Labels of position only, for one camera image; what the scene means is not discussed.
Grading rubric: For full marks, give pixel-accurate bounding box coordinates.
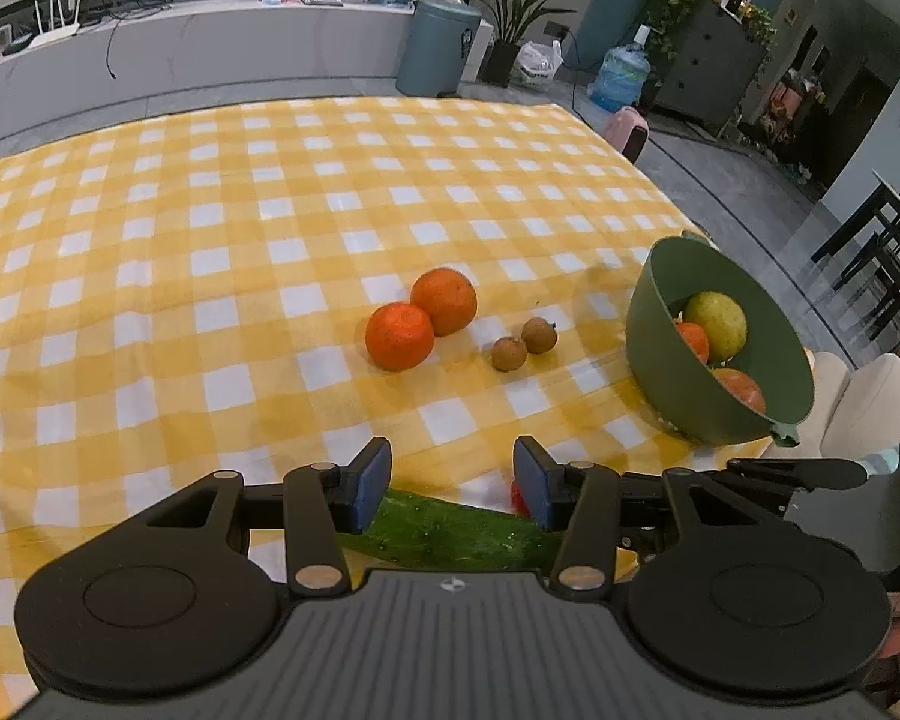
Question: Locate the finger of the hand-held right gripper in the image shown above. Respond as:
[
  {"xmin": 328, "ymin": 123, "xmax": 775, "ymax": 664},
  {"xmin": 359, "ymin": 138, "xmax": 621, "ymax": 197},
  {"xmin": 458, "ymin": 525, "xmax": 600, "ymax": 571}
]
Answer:
[
  {"xmin": 619, "ymin": 521, "xmax": 695, "ymax": 563},
  {"xmin": 727, "ymin": 457, "xmax": 869, "ymax": 500}
]

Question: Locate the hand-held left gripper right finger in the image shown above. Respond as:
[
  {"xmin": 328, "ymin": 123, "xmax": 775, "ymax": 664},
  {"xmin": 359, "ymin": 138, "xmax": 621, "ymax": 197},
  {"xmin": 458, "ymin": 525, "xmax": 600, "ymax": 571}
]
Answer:
[{"xmin": 512, "ymin": 435, "xmax": 786, "ymax": 593}]

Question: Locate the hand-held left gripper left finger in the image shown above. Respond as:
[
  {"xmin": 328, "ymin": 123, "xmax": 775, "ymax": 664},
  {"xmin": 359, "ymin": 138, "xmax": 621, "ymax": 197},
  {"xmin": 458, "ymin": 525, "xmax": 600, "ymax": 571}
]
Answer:
[{"xmin": 146, "ymin": 436, "xmax": 392, "ymax": 595}]

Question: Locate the green colander bowl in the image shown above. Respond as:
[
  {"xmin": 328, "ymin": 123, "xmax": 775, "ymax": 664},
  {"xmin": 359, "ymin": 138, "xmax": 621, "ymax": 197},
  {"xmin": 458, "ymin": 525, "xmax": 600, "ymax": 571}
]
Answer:
[{"xmin": 625, "ymin": 234, "xmax": 816, "ymax": 445}]

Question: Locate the orange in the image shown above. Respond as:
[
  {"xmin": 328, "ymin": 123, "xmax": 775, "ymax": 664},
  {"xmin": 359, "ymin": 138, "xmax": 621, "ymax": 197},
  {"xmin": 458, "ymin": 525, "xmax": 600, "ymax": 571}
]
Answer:
[
  {"xmin": 410, "ymin": 268, "xmax": 478, "ymax": 337},
  {"xmin": 365, "ymin": 302, "xmax": 435, "ymax": 372},
  {"xmin": 675, "ymin": 321, "xmax": 711, "ymax": 365}
]

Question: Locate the yellow-green pear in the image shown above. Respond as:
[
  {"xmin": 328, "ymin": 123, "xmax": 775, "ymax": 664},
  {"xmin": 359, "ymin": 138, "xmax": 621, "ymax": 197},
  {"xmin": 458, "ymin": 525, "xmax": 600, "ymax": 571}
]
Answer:
[{"xmin": 682, "ymin": 291, "xmax": 749, "ymax": 359}]

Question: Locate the beige cushion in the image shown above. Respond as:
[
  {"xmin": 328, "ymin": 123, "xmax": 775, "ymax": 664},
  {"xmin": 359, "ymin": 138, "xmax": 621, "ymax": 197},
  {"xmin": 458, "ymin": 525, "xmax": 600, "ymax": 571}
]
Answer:
[{"xmin": 784, "ymin": 351, "xmax": 900, "ymax": 466}]

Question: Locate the green cucumber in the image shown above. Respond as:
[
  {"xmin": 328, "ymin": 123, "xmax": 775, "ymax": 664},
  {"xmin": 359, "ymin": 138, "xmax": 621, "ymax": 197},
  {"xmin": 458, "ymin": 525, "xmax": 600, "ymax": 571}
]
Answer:
[{"xmin": 337, "ymin": 489, "xmax": 563, "ymax": 572}]

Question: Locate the brown kiwi front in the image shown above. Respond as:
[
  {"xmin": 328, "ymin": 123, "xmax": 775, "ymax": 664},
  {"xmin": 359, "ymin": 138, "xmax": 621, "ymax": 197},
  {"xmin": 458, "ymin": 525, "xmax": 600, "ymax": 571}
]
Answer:
[{"xmin": 492, "ymin": 337, "xmax": 528, "ymax": 373}]

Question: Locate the dark wooden chair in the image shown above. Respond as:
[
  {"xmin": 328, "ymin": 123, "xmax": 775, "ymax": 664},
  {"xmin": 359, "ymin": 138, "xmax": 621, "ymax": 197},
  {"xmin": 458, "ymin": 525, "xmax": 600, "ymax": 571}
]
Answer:
[{"xmin": 810, "ymin": 172, "xmax": 900, "ymax": 353}]

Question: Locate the yellow checkered cloth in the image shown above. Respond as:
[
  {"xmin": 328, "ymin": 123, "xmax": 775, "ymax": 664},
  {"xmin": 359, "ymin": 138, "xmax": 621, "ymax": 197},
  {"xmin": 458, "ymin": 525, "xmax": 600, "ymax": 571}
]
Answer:
[{"xmin": 0, "ymin": 96, "xmax": 818, "ymax": 720}]

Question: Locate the shelf with toys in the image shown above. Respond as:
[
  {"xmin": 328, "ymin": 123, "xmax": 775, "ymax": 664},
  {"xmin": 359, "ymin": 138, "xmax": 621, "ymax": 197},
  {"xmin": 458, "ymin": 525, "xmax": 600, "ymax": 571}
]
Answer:
[{"xmin": 750, "ymin": 64, "xmax": 830, "ymax": 181}]

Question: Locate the pink space heater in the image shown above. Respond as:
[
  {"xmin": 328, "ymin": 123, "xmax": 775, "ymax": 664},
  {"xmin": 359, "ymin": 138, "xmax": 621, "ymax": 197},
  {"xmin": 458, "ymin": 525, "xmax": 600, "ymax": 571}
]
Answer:
[{"xmin": 604, "ymin": 106, "xmax": 650, "ymax": 164}]

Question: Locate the blue water jug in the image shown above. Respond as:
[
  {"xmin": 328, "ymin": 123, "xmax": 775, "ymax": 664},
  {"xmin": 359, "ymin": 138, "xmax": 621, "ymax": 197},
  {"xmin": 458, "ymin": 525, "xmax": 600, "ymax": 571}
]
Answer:
[{"xmin": 589, "ymin": 26, "xmax": 652, "ymax": 113}]

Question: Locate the dark grey cabinet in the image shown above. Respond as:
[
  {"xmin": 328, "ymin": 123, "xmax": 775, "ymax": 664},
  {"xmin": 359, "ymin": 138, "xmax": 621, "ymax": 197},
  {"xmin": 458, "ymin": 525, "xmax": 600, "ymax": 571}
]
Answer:
[{"xmin": 656, "ymin": 0, "xmax": 767, "ymax": 136}]

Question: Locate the white plastic bag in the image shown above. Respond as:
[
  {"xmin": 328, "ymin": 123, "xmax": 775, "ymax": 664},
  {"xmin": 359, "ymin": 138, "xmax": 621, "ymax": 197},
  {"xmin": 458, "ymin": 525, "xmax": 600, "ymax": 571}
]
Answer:
[{"xmin": 511, "ymin": 40, "xmax": 563, "ymax": 89}]

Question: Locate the potted long-leaf plant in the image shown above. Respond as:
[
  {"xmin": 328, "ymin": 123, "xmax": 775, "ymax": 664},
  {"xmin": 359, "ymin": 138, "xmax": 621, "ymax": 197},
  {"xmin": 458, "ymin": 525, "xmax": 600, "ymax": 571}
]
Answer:
[{"xmin": 469, "ymin": 0, "xmax": 597, "ymax": 87}]

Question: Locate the grey-blue trash bin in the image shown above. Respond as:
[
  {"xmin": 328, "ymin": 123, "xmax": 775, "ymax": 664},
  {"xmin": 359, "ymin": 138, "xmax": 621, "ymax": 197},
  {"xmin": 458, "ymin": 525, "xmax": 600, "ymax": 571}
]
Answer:
[{"xmin": 395, "ymin": 0, "xmax": 482, "ymax": 97}]

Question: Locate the white TV console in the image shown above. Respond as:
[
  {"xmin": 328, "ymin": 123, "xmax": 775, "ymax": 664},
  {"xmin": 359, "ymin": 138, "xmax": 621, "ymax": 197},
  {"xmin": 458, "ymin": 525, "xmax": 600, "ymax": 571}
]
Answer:
[{"xmin": 0, "ymin": 0, "xmax": 488, "ymax": 158}]

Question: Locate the white router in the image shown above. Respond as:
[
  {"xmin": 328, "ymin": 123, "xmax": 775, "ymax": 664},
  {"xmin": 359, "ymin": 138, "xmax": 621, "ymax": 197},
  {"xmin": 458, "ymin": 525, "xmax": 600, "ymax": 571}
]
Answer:
[{"xmin": 26, "ymin": 0, "xmax": 83, "ymax": 50}]

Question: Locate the black cable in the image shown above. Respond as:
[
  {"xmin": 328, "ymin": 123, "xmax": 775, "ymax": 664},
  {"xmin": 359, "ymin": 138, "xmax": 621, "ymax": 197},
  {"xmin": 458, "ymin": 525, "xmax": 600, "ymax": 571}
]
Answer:
[{"xmin": 82, "ymin": 4, "xmax": 173, "ymax": 82}]

